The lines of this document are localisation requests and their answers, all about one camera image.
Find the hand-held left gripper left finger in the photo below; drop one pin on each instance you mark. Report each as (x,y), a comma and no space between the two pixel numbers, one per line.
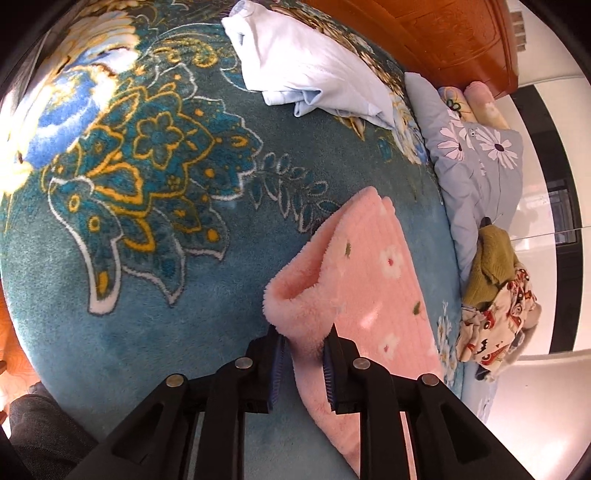
(277,369)

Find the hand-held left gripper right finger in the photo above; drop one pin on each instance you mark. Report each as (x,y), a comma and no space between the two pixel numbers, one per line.
(329,378)

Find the pink floral fleece garment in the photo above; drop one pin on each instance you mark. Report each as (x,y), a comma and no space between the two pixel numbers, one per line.
(378,286)

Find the teal floral blanket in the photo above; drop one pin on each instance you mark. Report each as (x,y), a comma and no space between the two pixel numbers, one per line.
(138,277)

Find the cream car print garment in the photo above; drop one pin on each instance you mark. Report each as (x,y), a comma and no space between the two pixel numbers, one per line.
(498,323)

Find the olive green knit sweater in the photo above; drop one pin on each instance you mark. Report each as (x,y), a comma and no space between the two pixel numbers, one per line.
(489,258)

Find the grey-blue daisy print quilt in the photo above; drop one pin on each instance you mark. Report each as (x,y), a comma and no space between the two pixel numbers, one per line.
(466,184)

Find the person's dark trouser leg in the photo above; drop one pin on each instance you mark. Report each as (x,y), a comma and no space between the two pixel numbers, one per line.
(41,434)

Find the yellow floral pillow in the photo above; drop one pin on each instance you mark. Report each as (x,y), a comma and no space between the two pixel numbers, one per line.
(452,101)

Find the light blue folded garment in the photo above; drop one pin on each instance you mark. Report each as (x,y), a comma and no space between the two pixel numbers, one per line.
(300,60)

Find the pink floral pillow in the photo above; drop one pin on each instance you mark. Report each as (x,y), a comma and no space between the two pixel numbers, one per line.
(480,99)

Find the white wardrobe with black band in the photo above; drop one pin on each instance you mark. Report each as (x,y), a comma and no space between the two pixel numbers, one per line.
(554,147)

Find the small wall picture frame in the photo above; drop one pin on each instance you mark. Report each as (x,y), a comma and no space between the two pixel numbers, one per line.
(516,17)
(520,30)
(522,44)

